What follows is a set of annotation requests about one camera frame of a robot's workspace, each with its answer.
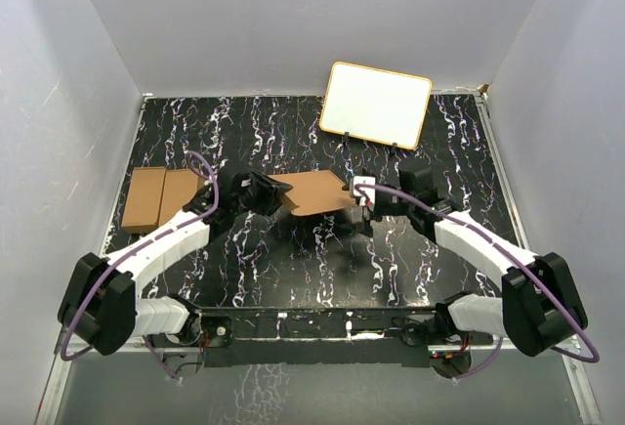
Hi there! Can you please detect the folded brown cardboard box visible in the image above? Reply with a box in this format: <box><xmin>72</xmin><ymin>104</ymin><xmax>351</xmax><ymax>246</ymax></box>
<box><xmin>121</xmin><ymin>167</ymin><xmax>204</xmax><ymax>234</ymax></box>

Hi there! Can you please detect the brown cardboard box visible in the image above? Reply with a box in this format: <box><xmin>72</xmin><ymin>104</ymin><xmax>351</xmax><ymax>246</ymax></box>
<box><xmin>271</xmin><ymin>170</ymin><xmax>355</xmax><ymax>217</ymax></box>
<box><xmin>121</xmin><ymin>167</ymin><xmax>204</xmax><ymax>234</ymax></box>

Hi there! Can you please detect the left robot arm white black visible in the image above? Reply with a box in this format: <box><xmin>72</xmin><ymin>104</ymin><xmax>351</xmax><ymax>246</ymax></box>
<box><xmin>58</xmin><ymin>171</ymin><xmax>292</xmax><ymax>356</ymax></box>

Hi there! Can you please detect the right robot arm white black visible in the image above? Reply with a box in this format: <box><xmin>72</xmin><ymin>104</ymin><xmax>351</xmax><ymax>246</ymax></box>
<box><xmin>347</xmin><ymin>159</ymin><xmax>588</xmax><ymax>357</ymax></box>

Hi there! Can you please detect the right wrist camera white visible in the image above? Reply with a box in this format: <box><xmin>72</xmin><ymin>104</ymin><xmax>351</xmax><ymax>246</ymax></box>
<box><xmin>348</xmin><ymin>176</ymin><xmax>376</xmax><ymax>207</ymax></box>

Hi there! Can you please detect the aluminium rail frame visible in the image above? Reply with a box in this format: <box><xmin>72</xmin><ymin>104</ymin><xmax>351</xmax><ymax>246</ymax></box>
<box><xmin>33</xmin><ymin>311</ymin><xmax>604</xmax><ymax>425</ymax></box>

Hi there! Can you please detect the black base frame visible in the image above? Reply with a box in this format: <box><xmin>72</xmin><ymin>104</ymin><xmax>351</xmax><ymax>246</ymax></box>
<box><xmin>149</xmin><ymin>307</ymin><xmax>493</xmax><ymax>367</ymax></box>

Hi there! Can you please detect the white board yellow frame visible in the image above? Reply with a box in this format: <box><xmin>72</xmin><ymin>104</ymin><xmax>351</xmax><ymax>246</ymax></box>
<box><xmin>318</xmin><ymin>62</ymin><xmax>432</xmax><ymax>150</ymax></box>

